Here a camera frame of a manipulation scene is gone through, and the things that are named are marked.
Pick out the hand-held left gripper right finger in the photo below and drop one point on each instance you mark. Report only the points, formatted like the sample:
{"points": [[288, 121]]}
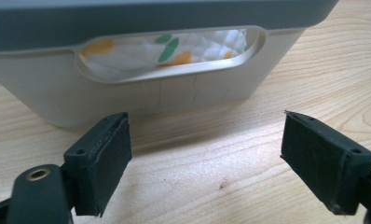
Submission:
{"points": [[323, 161]]}

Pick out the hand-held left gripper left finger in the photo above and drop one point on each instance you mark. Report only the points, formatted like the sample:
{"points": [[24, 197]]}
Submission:
{"points": [[99, 165]]}

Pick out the beige plastic storage box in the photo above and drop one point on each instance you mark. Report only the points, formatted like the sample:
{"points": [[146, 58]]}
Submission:
{"points": [[118, 93]]}

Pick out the white cloth with coloured spots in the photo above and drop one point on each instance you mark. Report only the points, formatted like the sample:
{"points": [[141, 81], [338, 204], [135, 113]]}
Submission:
{"points": [[174, 51]]}

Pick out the grey box lid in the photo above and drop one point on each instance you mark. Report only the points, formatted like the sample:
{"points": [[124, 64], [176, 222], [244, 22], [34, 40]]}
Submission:
{"points": [[112, 18]]}

